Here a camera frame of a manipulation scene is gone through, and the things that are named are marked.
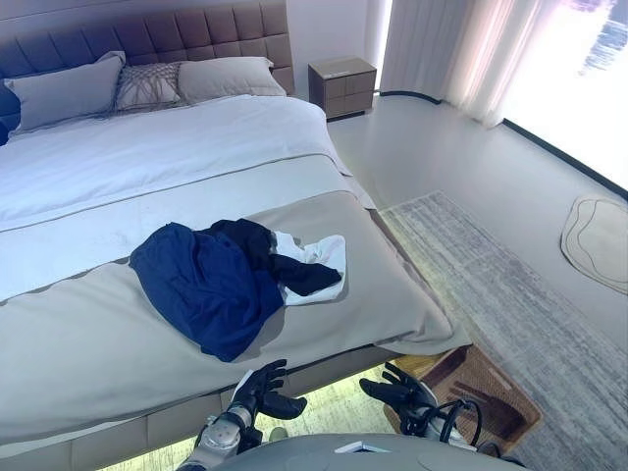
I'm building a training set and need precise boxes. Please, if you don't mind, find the beige round floor mat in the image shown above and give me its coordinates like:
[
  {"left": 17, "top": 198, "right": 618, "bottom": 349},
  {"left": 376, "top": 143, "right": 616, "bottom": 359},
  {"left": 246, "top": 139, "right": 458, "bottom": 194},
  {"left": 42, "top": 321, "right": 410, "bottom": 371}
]
[{"left": 559, "top": 195, "right": 628, "bottom": 288}]

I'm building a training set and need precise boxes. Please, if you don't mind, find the white garment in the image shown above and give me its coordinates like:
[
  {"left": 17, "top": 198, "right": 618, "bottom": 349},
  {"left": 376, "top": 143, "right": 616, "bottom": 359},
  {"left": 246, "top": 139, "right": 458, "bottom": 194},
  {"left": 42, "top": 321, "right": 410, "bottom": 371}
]
[{"left": 271, "top": 230, "right": 351, "bottom": 307}]

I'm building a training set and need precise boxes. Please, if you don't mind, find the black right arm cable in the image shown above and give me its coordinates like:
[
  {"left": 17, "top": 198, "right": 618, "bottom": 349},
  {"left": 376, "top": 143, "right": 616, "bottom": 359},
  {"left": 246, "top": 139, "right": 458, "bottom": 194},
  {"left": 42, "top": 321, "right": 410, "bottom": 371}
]
[{"left": 400, "top": 397, "right": 485, "bottom": 448}]

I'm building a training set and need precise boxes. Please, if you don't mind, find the white duvet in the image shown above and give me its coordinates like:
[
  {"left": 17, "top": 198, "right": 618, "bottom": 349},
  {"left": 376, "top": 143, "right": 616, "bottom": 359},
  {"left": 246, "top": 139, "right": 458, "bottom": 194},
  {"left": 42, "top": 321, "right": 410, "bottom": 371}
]
[{"left": 0, "top": 92, "right": 352, "bottom": 303}]

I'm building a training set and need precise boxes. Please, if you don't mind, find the black garment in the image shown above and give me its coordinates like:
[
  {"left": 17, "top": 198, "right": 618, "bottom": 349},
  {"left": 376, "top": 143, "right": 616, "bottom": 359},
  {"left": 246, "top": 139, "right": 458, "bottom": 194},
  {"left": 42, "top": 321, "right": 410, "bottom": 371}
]
[{"left": 209, "top": 218, "right": 343, "bottom": 298}]

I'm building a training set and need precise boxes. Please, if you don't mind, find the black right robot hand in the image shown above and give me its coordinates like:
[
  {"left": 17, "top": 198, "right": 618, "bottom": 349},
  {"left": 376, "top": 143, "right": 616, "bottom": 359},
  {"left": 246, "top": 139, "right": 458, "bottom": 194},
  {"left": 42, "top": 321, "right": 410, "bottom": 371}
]
[{"left": 358, "top": 361, "right": 439, "bottom": 419}]

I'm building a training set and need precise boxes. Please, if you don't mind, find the tufted brown headboard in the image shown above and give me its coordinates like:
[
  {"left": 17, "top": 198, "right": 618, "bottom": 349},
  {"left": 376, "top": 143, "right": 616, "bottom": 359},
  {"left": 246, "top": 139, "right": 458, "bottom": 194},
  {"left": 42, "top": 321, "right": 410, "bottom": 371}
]
[{"left": 0, "top": 0, "right": 295, "bottom": 144}]

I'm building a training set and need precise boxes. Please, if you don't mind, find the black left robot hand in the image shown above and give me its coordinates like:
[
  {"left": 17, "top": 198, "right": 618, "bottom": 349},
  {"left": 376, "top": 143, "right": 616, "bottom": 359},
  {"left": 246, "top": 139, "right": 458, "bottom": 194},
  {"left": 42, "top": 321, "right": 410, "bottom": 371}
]
[{"left": 233, "top": 359, "right": 308, "bottom": 421}]

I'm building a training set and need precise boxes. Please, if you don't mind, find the beige upholstered bed frame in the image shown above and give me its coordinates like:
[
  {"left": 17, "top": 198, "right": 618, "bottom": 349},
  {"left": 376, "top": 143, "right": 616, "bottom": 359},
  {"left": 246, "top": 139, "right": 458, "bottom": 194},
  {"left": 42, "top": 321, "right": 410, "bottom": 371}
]
[{"left": 0, "top": 345, "right": 393, "bottom": 471}]

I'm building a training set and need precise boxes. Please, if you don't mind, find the brown wooden nightstand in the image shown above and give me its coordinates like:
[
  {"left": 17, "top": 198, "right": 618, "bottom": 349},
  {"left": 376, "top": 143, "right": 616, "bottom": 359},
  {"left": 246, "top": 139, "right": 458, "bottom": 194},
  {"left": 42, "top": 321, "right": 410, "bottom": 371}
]
[{"left": 307, "top": 56, "right": 379, "bottom": 121}]

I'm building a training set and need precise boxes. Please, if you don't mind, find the grey area rug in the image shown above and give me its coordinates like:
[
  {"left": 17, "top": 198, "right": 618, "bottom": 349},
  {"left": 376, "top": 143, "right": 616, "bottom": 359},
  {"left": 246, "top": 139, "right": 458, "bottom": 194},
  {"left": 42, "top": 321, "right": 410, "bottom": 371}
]
[{"left": 288, "top": 189, "right": 628, "bottom": 471}]

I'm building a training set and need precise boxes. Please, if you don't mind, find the navy blue garment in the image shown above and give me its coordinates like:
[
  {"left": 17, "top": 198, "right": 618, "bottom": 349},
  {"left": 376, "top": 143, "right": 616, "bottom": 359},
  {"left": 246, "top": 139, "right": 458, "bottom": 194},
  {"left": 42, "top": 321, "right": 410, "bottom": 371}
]
[{"left": 130, "top": 223, "right": 287, "bottom": 363}]

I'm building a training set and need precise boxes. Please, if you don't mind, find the patterned beige cushion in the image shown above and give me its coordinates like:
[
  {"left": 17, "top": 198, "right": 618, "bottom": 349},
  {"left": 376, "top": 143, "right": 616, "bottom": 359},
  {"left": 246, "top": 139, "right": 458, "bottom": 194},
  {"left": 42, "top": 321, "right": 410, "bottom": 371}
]
[{"left": 114, "top": 61, "right": 185, "bottom": 112}]

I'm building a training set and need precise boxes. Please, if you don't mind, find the black curtain floor track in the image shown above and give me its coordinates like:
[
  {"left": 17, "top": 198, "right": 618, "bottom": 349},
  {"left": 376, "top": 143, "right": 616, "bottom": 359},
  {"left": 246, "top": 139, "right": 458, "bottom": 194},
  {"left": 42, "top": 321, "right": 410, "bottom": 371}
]
[{"left": 375, "top": 88, "right": 628, "bottom": 203}]

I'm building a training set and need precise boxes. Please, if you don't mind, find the plain grey pillow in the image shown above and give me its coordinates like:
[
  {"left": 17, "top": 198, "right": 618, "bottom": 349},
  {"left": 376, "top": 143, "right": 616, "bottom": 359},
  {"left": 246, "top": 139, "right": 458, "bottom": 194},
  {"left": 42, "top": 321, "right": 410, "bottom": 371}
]
[
  {"left": 177, "top": 56, "right": 288, "bottom": 106},
  {"left": 3, "top": 50, "right": 128, "bottom": 134}
]

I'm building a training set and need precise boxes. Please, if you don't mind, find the bright window pane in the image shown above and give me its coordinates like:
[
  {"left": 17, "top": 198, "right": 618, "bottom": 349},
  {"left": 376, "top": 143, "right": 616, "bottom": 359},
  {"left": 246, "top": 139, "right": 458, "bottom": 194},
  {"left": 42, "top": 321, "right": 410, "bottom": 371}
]
[{"left": 499, "top": 0, "right": 628, "bottom": 193}]

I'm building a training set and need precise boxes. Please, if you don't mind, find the brown wicker basket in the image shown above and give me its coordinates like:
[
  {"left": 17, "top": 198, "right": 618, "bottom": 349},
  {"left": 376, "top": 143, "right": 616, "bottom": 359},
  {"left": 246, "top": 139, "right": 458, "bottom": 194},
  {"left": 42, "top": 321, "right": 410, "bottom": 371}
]
[{"left": 384, "top": 342, "right": 544, "bottom": 455}]

